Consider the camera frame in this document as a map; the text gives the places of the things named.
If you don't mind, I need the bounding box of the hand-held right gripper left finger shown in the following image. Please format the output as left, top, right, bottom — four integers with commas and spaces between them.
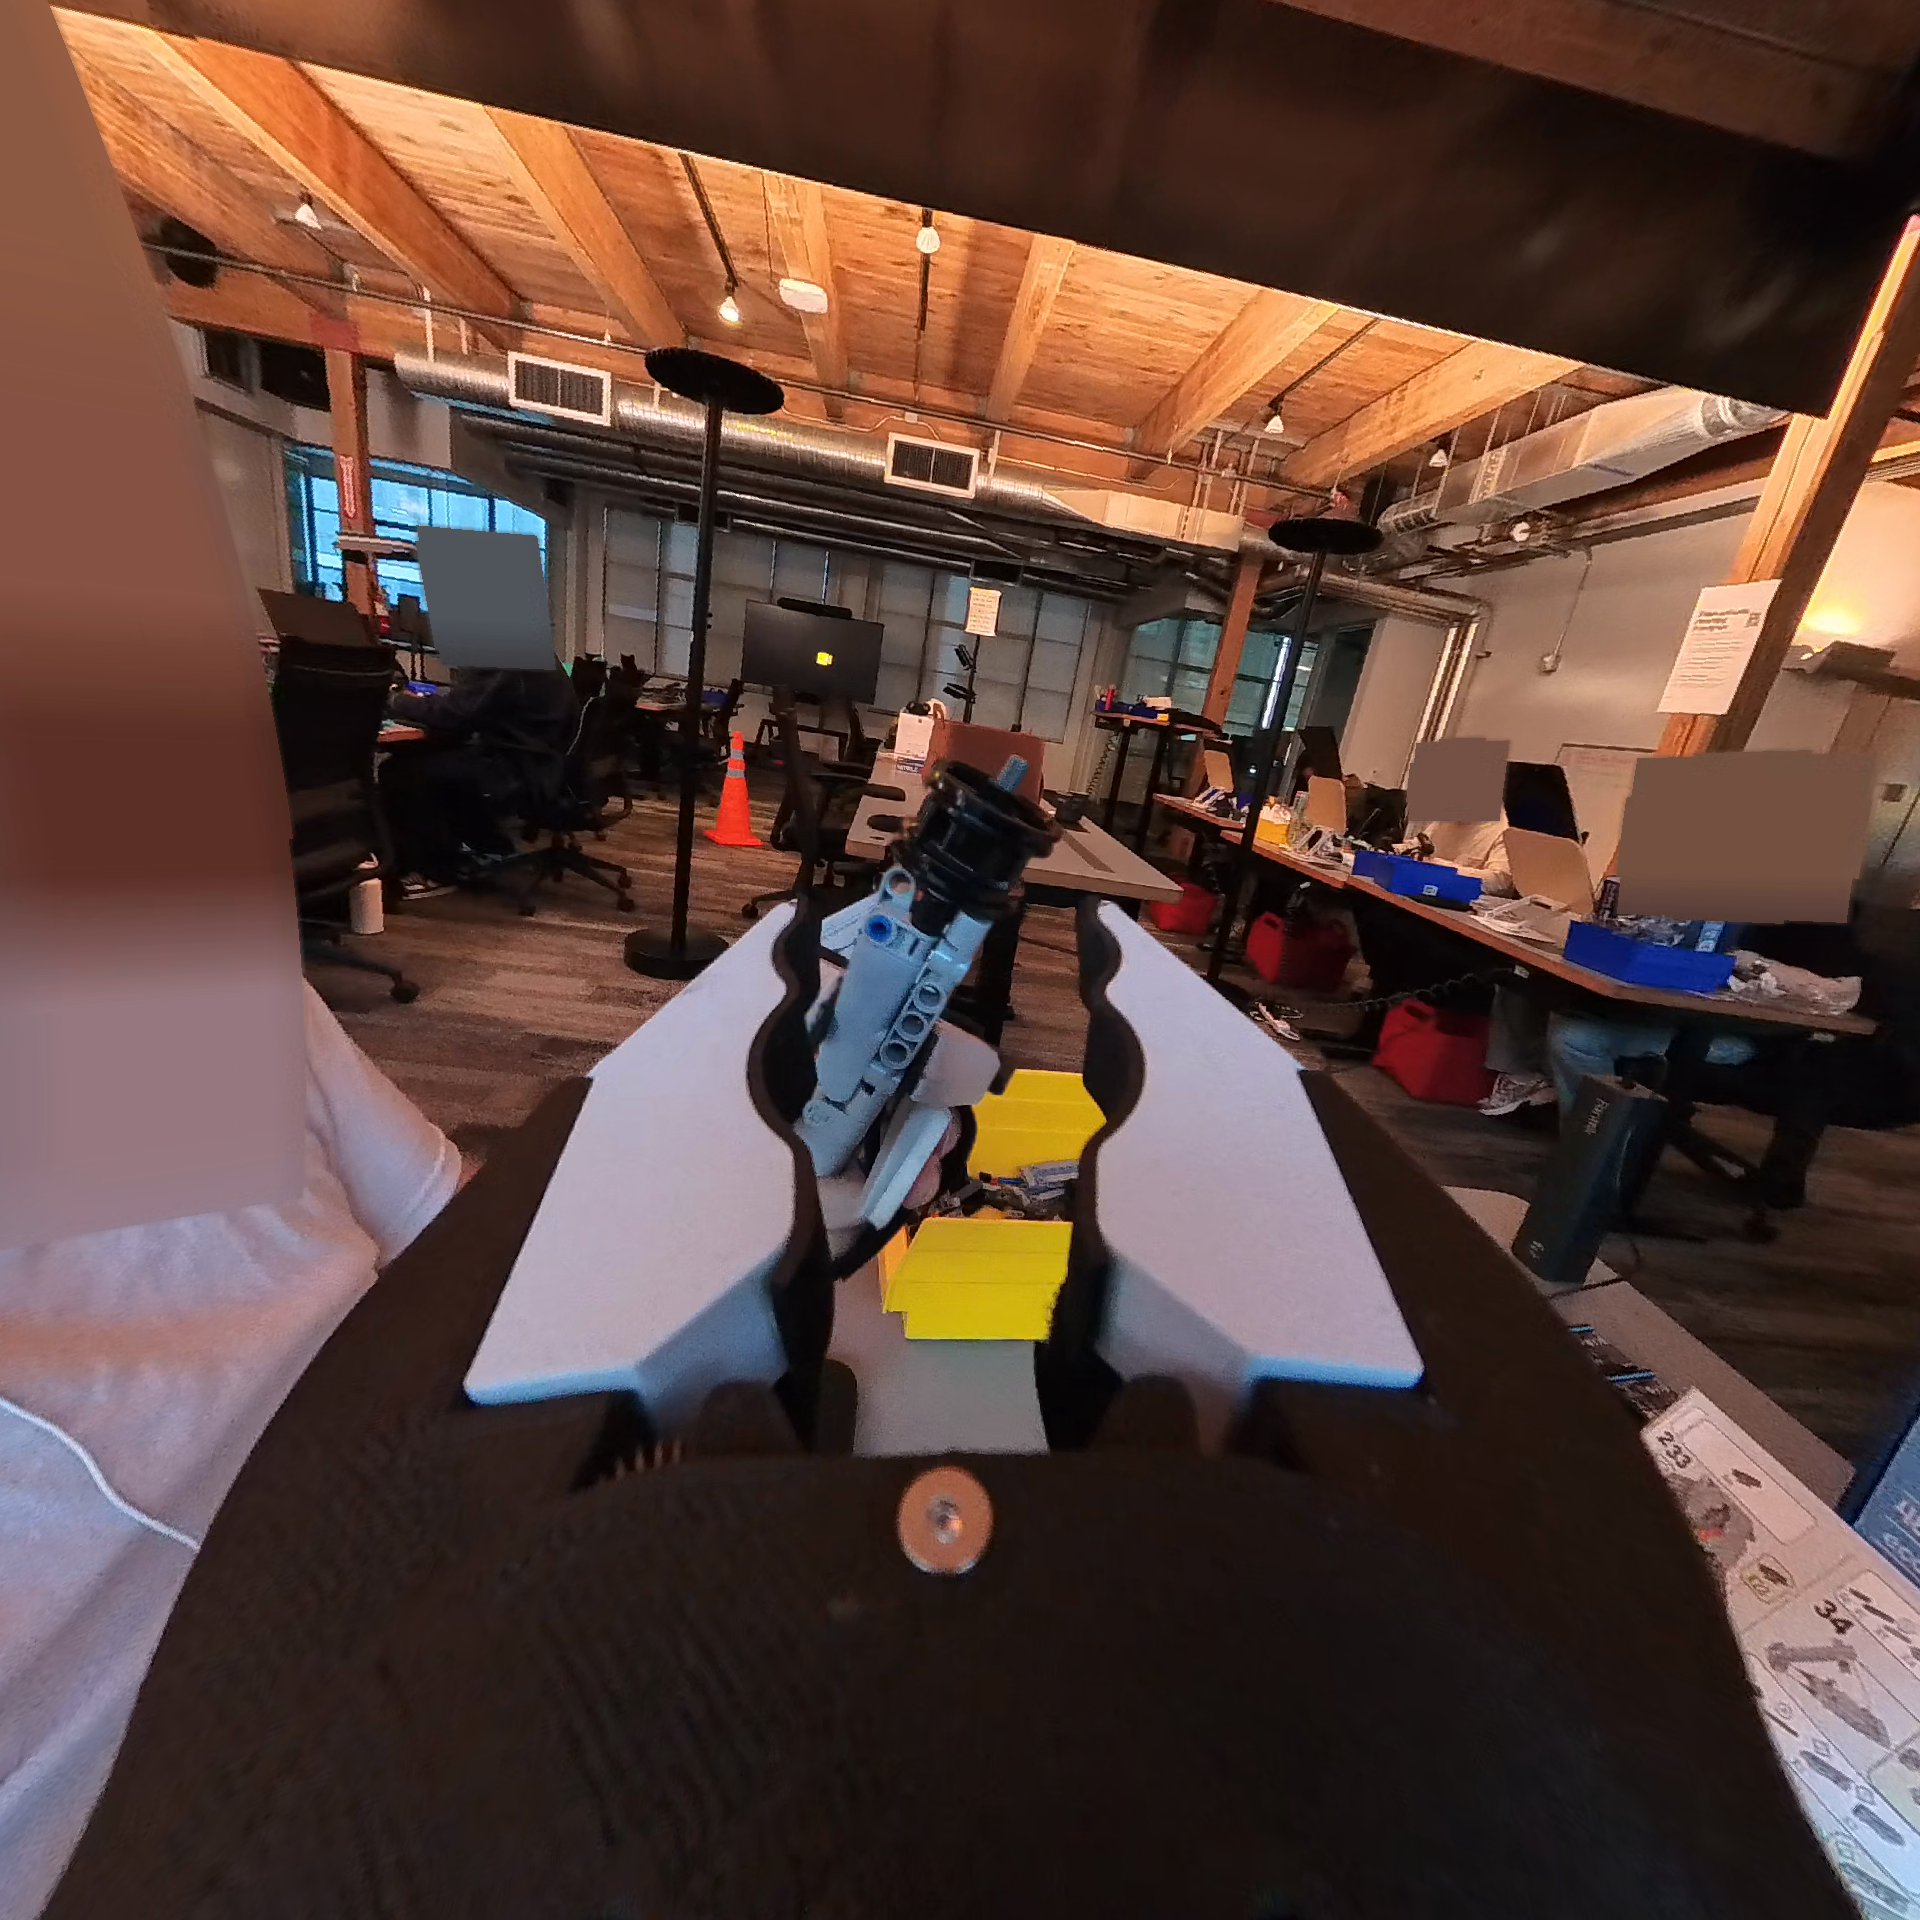
466, 904, 834, 1441

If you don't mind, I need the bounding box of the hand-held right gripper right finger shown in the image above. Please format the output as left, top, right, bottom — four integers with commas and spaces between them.
1042, 900, 1425, 1449

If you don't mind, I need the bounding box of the grey toy brick assembly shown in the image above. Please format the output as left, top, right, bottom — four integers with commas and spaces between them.
795, 755, 1058, 1178

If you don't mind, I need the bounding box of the pile of toy brick parts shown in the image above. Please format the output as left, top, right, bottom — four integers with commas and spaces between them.
915, 1154, 1082, 1220

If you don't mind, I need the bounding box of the yellow plastic bin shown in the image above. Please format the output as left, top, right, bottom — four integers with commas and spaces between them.
876, 1068, 1106, 1340

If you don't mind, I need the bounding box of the black rectangular case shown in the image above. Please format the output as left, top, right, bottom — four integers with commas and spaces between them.
1511, 1071, 1670, 1285

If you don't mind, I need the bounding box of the orange traffic cone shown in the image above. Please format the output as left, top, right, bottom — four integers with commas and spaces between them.
701, 731, 764, 849

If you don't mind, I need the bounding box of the blue plastic bin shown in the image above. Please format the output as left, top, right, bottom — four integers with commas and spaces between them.
1563, 919, 1738, 996
1349, 847, 1484, 906

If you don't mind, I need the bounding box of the black office chair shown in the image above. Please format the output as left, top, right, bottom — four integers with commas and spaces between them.
495, 681, 639, 920
271, 630, 425, 1007

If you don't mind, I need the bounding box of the black monitor screen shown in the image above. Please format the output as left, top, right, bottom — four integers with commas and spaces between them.
738, 600, 887, 707

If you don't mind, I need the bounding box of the black floor lamp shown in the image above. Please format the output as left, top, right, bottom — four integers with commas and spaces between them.
622, 348, 786, 979

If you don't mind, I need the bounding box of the person's white sweatshirt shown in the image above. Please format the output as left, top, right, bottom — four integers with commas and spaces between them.
0, 976, 468, 1920

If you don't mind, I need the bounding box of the long wooden table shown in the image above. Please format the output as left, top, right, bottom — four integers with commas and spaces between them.
1152, 792, 1879, 1040

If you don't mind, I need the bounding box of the toy instruction booklet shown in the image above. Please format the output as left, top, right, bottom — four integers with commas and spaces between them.
1642, 1386, 1920, 1920

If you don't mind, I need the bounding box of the blue printed box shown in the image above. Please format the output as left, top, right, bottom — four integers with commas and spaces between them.
1837, 1381, 1920, 1592

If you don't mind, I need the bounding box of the white paper notice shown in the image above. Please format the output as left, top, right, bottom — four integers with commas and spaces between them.
1657, 576, 1782, 716

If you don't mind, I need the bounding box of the silver air duct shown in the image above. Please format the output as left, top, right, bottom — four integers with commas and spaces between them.
1377, 387, 1787, 541
392, 348, 1246, 558

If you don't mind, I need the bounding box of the wooden post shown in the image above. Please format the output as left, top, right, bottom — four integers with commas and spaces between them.
1657, 217, 1920, 758

